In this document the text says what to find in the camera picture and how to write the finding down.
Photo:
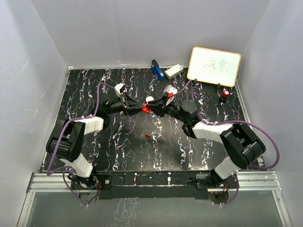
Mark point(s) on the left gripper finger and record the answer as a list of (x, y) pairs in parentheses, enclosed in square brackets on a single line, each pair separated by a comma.
[(131, 103), (133, 111)]

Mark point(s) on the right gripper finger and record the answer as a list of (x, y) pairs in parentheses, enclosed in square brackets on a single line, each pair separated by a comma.
[(155, 103), (156, 110)]

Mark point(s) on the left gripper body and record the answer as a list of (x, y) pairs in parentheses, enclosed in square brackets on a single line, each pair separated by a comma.
[(119, 106)]

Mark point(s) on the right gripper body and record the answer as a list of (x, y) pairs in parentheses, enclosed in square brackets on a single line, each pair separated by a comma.
[(166, 109)]

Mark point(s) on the white earbud charging case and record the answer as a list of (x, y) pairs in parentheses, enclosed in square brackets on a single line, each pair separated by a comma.
[(149, 98)]

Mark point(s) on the red earbud charging case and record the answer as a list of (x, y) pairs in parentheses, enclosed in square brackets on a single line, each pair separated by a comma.
[(146, 109)]

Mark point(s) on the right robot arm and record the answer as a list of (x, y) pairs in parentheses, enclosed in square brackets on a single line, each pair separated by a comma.
[(243, 146)]

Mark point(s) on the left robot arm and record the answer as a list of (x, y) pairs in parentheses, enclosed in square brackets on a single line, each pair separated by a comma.
[(66, 139)]

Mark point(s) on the blue stapler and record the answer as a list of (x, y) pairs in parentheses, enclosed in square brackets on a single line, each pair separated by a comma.
[(157, 70)]

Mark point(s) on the white cardboard box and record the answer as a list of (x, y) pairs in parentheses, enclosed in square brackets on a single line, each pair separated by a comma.
[(173, 71)]

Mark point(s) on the red stamp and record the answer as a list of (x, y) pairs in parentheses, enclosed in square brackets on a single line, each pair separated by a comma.
[(224, 96)]

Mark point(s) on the small whiteboard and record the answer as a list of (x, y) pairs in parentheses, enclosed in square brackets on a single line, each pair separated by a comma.
[(214, 66)]

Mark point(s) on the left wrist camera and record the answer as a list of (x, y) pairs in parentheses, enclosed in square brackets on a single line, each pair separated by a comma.
[(119, 88)]

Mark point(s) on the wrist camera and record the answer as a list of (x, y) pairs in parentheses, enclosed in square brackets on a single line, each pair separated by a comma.
[(170, 91), (119, 88)]

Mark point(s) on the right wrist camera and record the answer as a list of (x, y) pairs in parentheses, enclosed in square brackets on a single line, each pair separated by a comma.
[(170, 91)]

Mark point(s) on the aluminium frame rail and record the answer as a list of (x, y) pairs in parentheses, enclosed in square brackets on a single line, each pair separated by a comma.
[(255, 200)]

